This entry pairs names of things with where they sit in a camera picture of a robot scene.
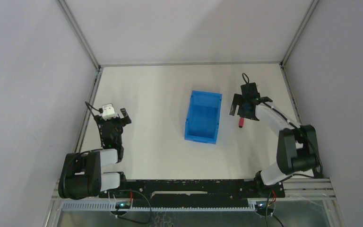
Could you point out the right controller board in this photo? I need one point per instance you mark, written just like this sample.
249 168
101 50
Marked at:
263 210

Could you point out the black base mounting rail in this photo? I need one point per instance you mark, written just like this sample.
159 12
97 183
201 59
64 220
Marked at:
196 194

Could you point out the left controller board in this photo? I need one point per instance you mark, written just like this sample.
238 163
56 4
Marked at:
122 205

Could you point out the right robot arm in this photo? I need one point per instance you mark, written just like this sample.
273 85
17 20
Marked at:
297 147

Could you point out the controller board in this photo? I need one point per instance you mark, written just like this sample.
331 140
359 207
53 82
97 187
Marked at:
122 205
263 210

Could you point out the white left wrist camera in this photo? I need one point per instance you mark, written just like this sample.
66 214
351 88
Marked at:
108 112

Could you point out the grey slotted cable duct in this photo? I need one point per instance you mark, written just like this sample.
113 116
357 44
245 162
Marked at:
88 206

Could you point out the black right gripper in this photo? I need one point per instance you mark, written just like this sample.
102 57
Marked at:
238 99

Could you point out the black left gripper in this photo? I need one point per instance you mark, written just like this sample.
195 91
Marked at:
114 121

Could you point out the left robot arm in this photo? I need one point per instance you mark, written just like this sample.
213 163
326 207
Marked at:
82 174

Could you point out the blue plastic bin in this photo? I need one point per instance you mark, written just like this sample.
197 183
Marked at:
203 117

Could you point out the red handled screwdriver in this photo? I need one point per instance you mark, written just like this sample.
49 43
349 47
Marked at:
241 123

